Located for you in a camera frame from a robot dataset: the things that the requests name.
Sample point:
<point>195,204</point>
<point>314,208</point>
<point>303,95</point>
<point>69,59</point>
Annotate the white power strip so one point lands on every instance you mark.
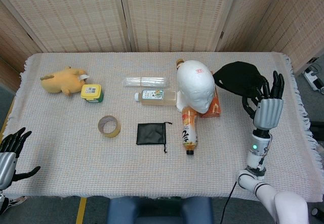
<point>314,78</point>

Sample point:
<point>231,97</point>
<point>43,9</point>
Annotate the orange drink bottle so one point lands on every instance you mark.
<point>189,130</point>

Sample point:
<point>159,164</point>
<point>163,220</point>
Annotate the light tea bottle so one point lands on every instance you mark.
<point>157,102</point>

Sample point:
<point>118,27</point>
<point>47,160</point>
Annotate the beige woven tablecloth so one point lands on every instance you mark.
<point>76,163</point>

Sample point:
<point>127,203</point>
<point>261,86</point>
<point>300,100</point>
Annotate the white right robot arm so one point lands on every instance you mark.
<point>255,155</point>

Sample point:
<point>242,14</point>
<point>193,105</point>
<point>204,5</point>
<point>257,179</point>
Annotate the green container yellow lid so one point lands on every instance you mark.
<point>91,91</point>

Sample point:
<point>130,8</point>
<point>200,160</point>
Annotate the white foam mannequin head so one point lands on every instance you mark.
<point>195,82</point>

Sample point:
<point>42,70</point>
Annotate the black and white shoe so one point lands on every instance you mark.
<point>17,200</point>

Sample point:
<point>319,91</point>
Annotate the clear pack of straws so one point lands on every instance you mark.
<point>144,81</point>

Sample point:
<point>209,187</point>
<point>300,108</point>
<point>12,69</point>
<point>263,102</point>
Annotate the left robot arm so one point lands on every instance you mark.
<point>2,201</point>

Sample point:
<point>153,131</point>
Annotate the woven folding screen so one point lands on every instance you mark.
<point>164,14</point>

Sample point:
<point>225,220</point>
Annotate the yellow plush toy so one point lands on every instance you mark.
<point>60,82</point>

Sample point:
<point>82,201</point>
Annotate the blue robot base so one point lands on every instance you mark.
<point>159,211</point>

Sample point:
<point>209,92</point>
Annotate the yellow packing tape roll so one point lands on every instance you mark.
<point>114,133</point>

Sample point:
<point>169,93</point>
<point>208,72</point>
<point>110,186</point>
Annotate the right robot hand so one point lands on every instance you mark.
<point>268,112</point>

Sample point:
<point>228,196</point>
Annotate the orange cardboard box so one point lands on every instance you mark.
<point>215,107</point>

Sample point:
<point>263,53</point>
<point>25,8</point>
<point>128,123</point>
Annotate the black cap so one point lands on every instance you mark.
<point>238,77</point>

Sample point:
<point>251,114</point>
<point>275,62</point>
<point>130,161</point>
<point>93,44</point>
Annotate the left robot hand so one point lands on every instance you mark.
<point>7,166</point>

